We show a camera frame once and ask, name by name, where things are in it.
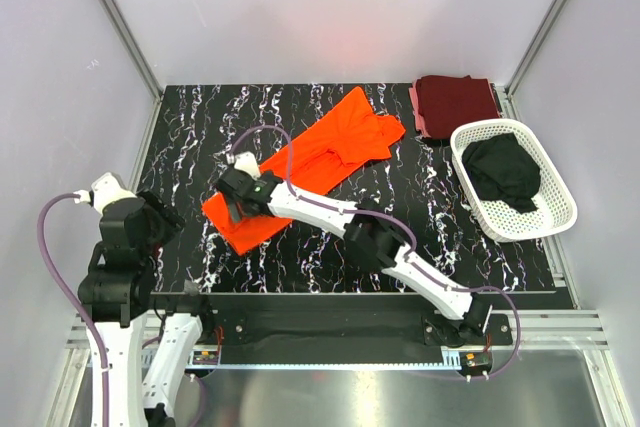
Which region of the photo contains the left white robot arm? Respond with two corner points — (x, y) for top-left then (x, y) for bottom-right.
(78, 172), (216, 426)

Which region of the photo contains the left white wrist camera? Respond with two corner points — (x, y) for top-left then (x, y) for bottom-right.
(74, 172), (136, 214)

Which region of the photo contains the left aluminium frame post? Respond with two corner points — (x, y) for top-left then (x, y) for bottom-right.
(98, 0), (164, 100)

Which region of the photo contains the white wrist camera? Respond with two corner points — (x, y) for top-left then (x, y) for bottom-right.
(226, 152), (261, 179)
(74, 172), (136, 214)

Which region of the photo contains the white plastic laundry basket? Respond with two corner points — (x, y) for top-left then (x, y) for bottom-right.
(451, 119), (578, 243)

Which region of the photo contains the folded pink t shirt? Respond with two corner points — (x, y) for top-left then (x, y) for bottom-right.
(409, 85), (428, 137)

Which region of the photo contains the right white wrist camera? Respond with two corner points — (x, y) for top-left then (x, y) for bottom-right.
(226, 152), (261, 179)

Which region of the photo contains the purple cable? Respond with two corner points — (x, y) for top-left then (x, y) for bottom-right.
(227, 124), (524, 381)
(37, 190), (209, 427)

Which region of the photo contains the aluminium front rail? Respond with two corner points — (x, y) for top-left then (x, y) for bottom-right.
(66, 308), (610, 351)

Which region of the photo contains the black t shirt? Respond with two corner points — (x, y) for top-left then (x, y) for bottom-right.
(462, 133), (541, 214)

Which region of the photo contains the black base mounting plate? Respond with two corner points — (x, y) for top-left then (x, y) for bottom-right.
(157, 291), (513, 347)

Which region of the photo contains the aluminium frame post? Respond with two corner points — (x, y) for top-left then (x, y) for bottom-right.
(98, 0), (164, 100)
(505, 0), (570, 96)

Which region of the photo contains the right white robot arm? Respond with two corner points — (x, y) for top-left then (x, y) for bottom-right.
(215, 167), (493, 344)

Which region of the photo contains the orange t shirt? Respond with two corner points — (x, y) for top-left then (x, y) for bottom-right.
(202, 87), (405, 255)

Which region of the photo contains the right aluminium frame post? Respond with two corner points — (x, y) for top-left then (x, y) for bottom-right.
(505, 0), (570, 96)

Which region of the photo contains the folded maroon t shirt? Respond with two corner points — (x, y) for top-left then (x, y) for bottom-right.
(412, 75), (499, 140)

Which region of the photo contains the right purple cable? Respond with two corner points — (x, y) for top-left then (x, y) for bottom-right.
(227, 124), (524, 381)

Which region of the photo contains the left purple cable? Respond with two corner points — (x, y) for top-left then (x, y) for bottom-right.
(37, 190), (209, 427)

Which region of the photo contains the white slotted cable duct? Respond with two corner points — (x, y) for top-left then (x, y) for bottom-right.
(185, 350), (462, 372)

